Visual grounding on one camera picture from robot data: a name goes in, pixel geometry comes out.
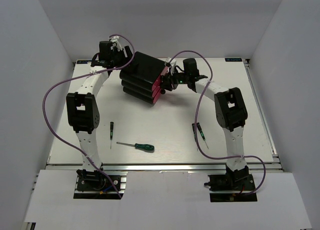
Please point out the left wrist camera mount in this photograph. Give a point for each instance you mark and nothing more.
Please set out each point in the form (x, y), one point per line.
(116, 44)

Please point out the blue label sticker left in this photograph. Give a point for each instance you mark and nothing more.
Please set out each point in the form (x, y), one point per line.
(83, 62)

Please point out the small green precision screwdriver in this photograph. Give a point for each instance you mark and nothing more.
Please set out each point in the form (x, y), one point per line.
(111, 127)

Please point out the black drawer cabinet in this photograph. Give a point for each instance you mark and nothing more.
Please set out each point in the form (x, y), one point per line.
(137, 79)

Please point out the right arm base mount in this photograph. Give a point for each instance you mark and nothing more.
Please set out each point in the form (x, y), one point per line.
(232, 187)

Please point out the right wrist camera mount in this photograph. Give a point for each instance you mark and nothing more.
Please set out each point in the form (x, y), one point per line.
(170, 63)

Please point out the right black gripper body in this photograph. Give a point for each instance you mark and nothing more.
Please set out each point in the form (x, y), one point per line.
(179, 78)

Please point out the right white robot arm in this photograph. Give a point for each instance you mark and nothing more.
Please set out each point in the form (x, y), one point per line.
(230, 109)

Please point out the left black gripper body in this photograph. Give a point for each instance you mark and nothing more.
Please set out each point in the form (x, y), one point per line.
(119, 58)

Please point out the large green handled screwdriver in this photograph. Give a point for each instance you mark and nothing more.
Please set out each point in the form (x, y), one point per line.
(143, 147)

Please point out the blue label sticker right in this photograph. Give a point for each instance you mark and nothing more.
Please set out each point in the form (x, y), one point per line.
(233, 59)

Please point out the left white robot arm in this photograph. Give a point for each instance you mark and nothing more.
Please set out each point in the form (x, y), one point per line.
(82, 108)

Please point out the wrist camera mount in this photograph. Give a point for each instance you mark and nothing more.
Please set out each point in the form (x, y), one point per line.
(116, 44)
(170, 63)

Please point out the pink top drawer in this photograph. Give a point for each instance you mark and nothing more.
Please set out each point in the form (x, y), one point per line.
(158, 81)

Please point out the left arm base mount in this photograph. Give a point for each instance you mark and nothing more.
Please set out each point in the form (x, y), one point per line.
(96, 186)

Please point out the white foreground board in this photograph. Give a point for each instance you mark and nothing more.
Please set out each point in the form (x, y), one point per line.
(165, 201)

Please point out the blue label sticker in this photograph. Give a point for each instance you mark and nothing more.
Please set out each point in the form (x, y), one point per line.
(83, 62)
(233, 59)

